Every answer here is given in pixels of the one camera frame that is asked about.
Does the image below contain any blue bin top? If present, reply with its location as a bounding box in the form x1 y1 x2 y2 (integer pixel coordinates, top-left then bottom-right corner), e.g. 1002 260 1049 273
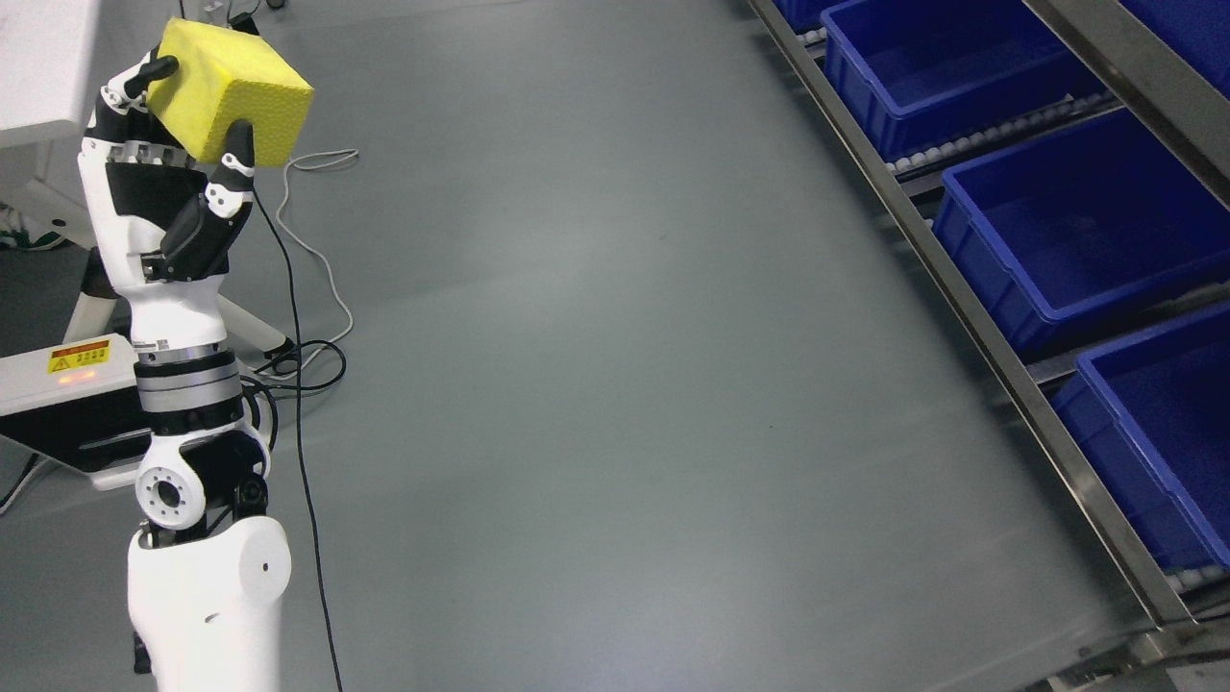
820 1 1105 161

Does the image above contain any blue bin middle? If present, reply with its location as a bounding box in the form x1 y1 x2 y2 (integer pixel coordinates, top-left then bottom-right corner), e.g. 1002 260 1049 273
932 109 1229 363

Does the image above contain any black cable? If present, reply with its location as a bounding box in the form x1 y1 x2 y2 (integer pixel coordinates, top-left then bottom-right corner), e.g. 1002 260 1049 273
240 0 347 692

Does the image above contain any blue bin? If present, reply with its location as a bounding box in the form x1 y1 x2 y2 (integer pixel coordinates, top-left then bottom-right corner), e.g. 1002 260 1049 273
1050 307 1229 572
820 1 1105 161
932 109 1229 363

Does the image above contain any blue bin lower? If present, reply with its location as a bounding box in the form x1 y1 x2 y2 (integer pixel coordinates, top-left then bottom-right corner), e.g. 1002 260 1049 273
1050 307 1229 572

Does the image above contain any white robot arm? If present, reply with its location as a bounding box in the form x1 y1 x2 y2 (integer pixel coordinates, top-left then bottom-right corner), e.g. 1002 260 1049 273
127 342 293 691

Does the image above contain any metal shelf rack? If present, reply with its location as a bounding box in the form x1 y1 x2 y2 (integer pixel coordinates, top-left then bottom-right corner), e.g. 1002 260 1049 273
752 1 1228 686

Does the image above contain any yellow foam block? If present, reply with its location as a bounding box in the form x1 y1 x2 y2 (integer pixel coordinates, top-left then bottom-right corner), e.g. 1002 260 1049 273
148 18 312 167

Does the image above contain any white machine with warning label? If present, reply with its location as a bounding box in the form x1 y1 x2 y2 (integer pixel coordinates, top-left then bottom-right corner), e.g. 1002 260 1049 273
1 333 151 490

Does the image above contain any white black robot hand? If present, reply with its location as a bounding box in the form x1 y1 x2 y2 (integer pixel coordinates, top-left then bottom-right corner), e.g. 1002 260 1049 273
76 49 256 354

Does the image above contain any white cable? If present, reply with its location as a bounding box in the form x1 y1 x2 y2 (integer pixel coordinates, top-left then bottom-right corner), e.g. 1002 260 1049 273
276 147 360 371

